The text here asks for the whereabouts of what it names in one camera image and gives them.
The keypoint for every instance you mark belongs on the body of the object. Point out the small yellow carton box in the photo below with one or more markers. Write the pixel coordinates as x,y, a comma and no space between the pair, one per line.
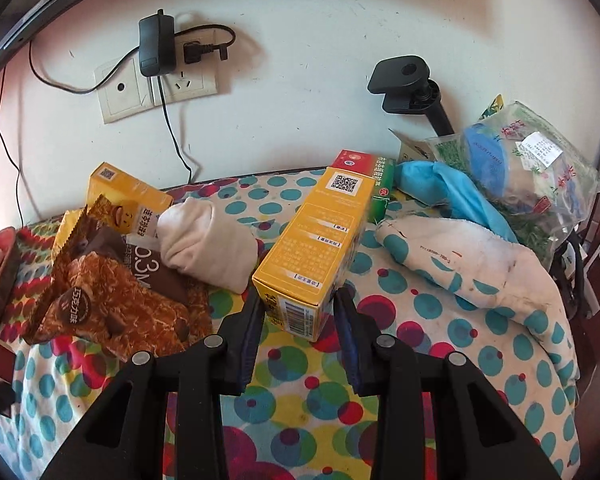
125,190

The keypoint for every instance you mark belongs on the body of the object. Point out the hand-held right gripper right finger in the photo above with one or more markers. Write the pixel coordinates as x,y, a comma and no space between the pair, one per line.
352,345

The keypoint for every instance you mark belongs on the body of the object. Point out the blue cloth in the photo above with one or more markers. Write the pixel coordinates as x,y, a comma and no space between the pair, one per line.
445,185

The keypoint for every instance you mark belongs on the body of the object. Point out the white power wall socket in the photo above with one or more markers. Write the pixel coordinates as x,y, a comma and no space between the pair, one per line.
190,85

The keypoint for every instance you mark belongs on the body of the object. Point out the black desk clamp mount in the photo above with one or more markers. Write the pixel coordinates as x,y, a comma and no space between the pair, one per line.
400,75

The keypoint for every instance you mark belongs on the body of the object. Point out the small printed cardboard box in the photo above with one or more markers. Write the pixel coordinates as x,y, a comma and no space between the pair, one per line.
410,147

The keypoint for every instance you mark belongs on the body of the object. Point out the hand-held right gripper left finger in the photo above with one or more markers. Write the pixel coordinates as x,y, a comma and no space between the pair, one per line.
245,345

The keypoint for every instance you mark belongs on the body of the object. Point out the white coax wall socket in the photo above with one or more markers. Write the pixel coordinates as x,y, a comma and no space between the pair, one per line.
122,90

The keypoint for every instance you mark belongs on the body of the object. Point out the clear plastic bag of greens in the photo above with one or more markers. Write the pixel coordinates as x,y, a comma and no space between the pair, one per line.
530,185

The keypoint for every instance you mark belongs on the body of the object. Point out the black power plug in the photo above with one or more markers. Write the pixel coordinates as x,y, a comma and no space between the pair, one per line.
200,52

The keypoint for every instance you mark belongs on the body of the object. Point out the green and yellow packet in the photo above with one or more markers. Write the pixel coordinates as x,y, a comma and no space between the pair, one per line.
495,107

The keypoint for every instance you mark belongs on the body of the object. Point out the yellow snack packet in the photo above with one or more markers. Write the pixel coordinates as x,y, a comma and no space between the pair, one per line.
65,230

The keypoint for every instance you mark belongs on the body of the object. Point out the black power adapter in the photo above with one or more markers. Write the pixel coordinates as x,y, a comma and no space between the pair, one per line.
156,42

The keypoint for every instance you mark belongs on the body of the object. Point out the long yellow carton box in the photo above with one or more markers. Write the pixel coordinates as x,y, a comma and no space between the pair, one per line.
315,240

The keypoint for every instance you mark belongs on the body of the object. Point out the polka dot blanket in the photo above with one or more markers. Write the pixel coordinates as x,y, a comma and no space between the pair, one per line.
305,410

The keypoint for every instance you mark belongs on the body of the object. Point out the red and green box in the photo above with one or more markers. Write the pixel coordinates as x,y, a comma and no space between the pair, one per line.
380,195

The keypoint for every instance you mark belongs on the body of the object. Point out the brown chocolate snack packet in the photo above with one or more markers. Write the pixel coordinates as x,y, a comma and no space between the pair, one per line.
110,300

